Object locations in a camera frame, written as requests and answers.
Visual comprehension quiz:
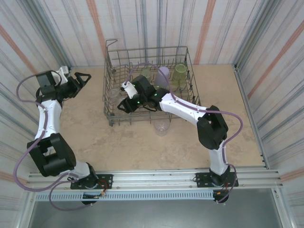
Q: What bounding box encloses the pale olive glass cup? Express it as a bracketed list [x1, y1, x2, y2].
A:
[140, 67, 152, 80]

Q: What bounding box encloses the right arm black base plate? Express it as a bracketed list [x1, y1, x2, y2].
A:
[196, 171, 238, 188]

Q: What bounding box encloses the clear plastic cup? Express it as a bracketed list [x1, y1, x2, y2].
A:
[108, 88, 124, 105]
[153, 118, 171, 137]

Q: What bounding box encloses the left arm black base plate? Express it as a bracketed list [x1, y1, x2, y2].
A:
[70, 174, 114, 190]

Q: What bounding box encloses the aluminium corner post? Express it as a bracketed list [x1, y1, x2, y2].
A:
[234, 0, 270, 67]
[35, 0, 72, 71]

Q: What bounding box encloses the purple plastic cup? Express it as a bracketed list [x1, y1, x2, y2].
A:
[154, 66, 170, 87]

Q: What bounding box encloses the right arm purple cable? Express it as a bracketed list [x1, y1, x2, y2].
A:
[124, 61, 245, 204]

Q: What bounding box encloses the long aluminium mounting rail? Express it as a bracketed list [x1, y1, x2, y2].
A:
[23, 166, 285, 190]

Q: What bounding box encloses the green translucent cup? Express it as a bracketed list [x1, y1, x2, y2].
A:
[172, 63, 188, 88]

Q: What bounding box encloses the grey metal panel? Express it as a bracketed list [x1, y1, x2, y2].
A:
[29, 200, 285, 228]

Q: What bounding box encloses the grey wire dish rack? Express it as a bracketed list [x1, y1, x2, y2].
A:
[102, 39, 203, 128]

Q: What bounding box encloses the grey slotted cable duct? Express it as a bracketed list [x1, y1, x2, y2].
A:
[35, 191, 216, 201]

